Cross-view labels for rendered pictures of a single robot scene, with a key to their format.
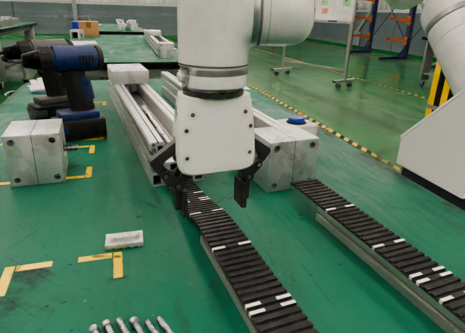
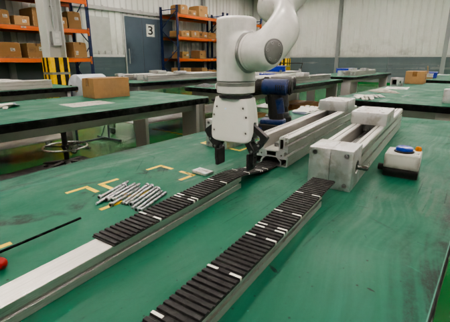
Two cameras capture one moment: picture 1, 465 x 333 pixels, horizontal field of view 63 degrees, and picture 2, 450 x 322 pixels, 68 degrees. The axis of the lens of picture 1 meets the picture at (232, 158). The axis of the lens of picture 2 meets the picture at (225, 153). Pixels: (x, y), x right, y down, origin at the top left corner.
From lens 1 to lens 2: 58 cm
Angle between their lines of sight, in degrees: 53
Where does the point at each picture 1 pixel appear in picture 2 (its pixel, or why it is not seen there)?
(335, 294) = (234, 221)
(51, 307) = (151, 177)
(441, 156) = not seen: outside the picture
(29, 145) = not seen: hidden behind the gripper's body
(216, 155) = (226, 130)
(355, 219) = (301, 200)
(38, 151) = not seen: hidden behind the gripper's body
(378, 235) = (290, 208)
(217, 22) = (221, 58)
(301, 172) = (336, 176)
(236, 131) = (237, 119)
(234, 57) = (229, 76)
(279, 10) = (244, 51)
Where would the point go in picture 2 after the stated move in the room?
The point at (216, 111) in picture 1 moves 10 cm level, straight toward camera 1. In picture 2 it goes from (227, 105) to (187, 109)
